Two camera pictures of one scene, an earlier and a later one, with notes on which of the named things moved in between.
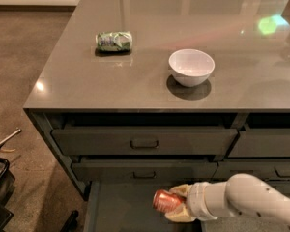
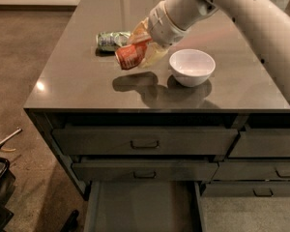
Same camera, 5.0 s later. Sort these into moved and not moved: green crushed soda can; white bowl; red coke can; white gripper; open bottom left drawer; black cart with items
Moved: red coke can; white gripper
Not moved: open bottom left drawer; black cart with items; green crushed soda can; white bowl
